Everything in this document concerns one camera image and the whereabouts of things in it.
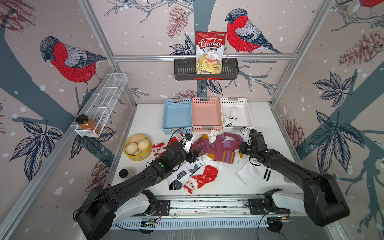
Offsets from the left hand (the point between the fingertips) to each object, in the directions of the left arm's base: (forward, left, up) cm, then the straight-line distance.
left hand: (198, 143), depth 79 cm
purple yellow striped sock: (+1, -11, -15) cm, 19 cm away
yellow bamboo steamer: (+4, +38, -11) cm, 40 cm away
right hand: (+6, -26, -10) cm, 28 cm away
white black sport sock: (-14, +12, -14) cm, 23 cm away
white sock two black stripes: (+33, -27, -15) cm, 45 cm away
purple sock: (+6, -20, -12) cm, 24 cm away
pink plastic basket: (+35, -7, -17) cm, 39 cm away
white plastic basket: (+33, -37, -17) cm, 52 cm away
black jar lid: (-13, +40, -7) cm, 42 cm away
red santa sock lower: (-15, +1, -15) cm, 22 cm away
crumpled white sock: (+14, -10, -14) cm, 22 cm away
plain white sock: (-9, -32, -16) cm, 37 cm away
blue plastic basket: (+35, +16, -17) cm, 42 cm away
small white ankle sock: (-4, -6, -15) cm, 16 cm away
